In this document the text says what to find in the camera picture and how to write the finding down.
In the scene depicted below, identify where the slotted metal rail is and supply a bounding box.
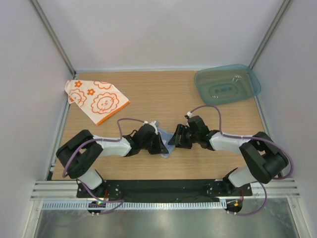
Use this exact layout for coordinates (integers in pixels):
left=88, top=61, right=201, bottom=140
left=42, top=200, right=227, bottom=210

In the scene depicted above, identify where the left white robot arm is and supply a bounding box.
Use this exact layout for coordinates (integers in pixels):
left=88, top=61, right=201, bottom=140
left=56, top=123, right=171, bottom=198

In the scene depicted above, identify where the white orange flower towel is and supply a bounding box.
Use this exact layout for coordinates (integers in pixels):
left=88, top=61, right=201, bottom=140
left=65, top=79, right=130, bottom=125

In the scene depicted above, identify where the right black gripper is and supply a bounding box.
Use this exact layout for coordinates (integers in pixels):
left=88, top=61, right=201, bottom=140
left=168, top=124, right=200, bottom=150

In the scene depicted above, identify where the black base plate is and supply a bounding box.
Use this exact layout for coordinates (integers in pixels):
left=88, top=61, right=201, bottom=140
left=77, top=179, right=253, bottom=201

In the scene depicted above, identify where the teal plastic tub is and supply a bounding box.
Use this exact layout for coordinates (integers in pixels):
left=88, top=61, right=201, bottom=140
left=194, top=64, right=261, bottom=105

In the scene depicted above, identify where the blue terry towel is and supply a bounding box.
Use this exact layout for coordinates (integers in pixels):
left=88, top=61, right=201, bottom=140
left=158, top=128, right=175, bottom=159

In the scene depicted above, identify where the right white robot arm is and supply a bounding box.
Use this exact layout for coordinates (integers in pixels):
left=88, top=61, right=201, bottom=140
left=168, top=116, right=289, bottom=196

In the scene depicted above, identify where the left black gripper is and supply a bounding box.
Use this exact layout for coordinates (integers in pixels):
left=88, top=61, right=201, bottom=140
left=141, top=132, right=168, bottom=156

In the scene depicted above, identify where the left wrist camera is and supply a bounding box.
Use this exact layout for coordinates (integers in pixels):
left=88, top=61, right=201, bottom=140
left=149, top=120, right=159, bottom=134

